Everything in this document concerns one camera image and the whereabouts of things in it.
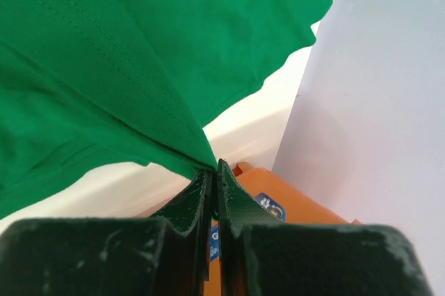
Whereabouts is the green t shirt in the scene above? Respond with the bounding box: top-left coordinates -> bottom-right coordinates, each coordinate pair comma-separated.
1,0 -> 333,217

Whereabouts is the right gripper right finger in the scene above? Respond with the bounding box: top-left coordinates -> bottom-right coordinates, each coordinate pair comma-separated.
216,159 -> 287,295

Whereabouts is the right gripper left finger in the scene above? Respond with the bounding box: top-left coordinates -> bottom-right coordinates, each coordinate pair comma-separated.
152,171 -> 212,295

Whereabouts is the orange plastic basket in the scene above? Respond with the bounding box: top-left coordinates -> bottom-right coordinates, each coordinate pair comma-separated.
204,162 -> 347,296

